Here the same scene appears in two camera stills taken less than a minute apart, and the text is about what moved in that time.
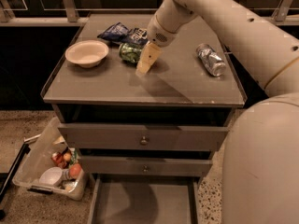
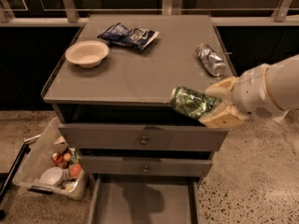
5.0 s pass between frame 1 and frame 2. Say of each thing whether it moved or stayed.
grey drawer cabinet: stayed
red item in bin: stayed
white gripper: moved
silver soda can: stayed
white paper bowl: stayed
